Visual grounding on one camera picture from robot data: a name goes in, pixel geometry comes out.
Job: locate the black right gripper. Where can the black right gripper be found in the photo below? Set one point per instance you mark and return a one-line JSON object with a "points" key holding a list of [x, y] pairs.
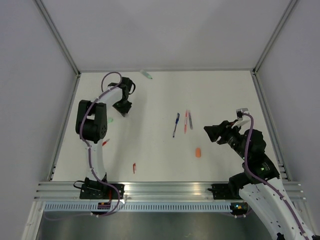
{"points": [[213, 131]]}

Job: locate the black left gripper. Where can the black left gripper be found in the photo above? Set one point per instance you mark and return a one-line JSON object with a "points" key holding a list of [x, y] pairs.
{"points": [[124, 111]]}

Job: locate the purple grey marker pen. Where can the purple grey marker pen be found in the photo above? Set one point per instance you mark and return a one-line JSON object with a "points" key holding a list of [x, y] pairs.
{"points": [[190, 120]]}

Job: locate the orange highlighter cap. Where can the orange highlighter cap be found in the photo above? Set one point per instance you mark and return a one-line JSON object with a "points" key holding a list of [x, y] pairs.
{"points": [[198, 152]]}

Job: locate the blue gel pen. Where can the blue gel pen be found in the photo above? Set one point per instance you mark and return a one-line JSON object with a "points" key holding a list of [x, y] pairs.
{"points": [[175, 125]]}

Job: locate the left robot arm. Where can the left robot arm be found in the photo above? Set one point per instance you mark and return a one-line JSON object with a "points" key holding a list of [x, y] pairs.
{"points": [[91, 126]]}

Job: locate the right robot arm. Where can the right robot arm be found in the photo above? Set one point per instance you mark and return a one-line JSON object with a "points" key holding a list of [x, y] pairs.
{"points": [[260, 184]]}

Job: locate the green highlighter pen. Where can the green highlighter pen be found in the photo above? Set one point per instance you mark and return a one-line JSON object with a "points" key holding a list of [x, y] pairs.
{"points": [[146, 74]]}

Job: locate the aluminium mounting rail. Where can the aluminium mounting rail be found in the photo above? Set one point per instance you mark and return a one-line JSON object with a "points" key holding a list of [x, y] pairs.
{"points": [[133, 191]]}

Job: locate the white slotted cable duct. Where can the white slotted cable duct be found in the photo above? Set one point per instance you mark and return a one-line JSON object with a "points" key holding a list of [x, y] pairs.
{"points": [[175, 207]]}

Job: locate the left aluminium frame post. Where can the left aluminium frame post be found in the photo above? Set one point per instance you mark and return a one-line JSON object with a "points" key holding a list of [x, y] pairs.
{"points": [[56, 35]]}

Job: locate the aluminium frame post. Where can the aluminium frame post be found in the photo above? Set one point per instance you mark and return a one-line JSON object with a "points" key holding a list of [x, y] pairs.
{"points": [[275, 34], [56, 35]]}

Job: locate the right aluminium frame post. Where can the right aluminium frame post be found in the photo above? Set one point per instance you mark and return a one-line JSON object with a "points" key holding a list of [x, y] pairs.
{"points": [[275, 34]]}

